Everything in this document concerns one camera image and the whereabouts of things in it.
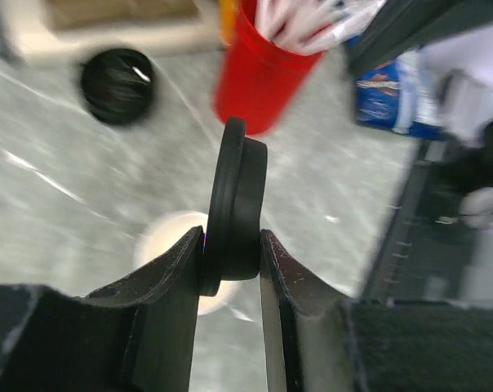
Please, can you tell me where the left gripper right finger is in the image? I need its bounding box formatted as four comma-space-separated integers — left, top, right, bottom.
260, 229, 353, 392

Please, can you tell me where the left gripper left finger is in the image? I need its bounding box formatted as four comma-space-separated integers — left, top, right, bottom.
87, 226, 203, 391

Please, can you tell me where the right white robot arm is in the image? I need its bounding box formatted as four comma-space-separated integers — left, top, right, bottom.
348, 1, 493, 229

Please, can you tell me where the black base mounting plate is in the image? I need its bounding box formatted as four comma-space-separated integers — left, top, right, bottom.
360, 140, 493, 301

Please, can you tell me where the stack of black cup lids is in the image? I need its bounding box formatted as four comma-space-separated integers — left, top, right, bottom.
78, 47, 158, 127

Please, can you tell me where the blue snack bag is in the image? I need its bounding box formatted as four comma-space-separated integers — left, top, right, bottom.
353, 47, 445, 140

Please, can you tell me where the red cup with stirrers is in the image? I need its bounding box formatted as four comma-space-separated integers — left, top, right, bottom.
212, 0, 378, 136

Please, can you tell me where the two tier checkered shelf rack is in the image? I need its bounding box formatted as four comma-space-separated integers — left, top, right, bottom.
0, 1, 220, 67

